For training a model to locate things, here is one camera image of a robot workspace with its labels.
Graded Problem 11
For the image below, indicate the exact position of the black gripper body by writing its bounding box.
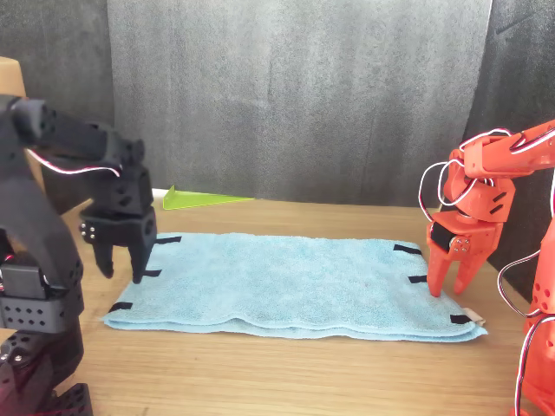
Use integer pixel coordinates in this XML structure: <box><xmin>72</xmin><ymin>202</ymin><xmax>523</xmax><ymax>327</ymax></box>
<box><xmin>78</xmin><ymin>164</ymin><xmax>159</xmax><ymax>253</ymax></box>

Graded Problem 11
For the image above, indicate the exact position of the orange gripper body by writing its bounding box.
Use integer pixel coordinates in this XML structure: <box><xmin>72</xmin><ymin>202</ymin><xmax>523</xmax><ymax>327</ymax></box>
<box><xmin>426</xmin><ymin>149</ymin><xmax>518</xmax><ymax>266</ymax></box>

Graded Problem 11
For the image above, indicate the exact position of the light blue towel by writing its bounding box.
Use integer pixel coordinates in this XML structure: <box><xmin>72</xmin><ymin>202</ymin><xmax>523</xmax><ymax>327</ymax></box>
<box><xmin>101</xmin><ymin>232</ymin><xmax>489</xmax><ymax>344</ymax></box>

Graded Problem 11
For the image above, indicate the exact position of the lime green plastic piece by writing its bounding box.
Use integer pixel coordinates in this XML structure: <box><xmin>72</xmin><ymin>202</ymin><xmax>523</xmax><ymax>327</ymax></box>
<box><xmin>162</xmin><ymin>185</ymin><xmax>257</xmax><ymax>211</ymax></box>

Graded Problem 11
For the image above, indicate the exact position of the dark grey felt sheet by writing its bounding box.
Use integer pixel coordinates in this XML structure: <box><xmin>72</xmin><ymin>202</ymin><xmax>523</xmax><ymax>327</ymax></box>
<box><xmin>462</xmin><ymin>0</ymin><xmax>555</xmax><ymax>304</ymax></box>
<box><xmin>0</xmin><ymin>0</ymin><xmax>116</xmax><ymax>205</ymax></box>

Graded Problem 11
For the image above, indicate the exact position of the light grey felt sheet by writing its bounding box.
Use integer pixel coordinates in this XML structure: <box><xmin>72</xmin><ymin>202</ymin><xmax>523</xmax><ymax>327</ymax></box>
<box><xmin>106</xmin><ymin>0</ymin><xmax>494</xmax><ymax>204</ymax></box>

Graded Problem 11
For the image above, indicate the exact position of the white red servo cable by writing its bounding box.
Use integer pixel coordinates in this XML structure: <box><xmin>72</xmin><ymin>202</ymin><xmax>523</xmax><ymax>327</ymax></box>
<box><xmin>418</xmin><ymin>127</ymin><xmax>555</xmax><ymax>223</ymax></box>
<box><xmin>24</xmin><ymin>148</ymin><xmax>123</xmax><ymax>179</ymax></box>

